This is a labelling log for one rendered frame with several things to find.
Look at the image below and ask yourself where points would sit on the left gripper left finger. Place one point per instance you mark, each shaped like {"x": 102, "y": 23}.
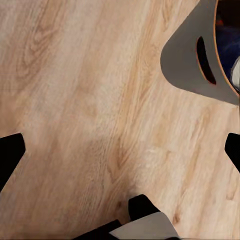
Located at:
{"x": 12, "y": 148}

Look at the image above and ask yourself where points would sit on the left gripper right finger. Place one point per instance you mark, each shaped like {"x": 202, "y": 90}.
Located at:
{"x": 232, "y": 149}

